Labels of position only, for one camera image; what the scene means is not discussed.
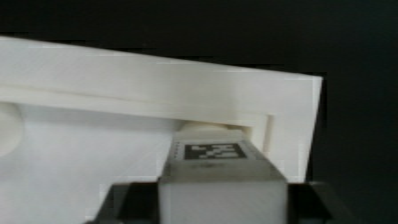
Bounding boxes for white table leg with tag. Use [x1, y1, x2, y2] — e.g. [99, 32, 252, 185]
[158, 122, 288, 224]

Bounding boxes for white square table top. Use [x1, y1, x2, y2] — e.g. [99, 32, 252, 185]
[0, 36, 321, 224]

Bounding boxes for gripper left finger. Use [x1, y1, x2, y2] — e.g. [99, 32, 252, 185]
[85, 182, 160, 224]

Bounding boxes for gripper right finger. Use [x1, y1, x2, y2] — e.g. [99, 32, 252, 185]
[288, 182, 355, 224]

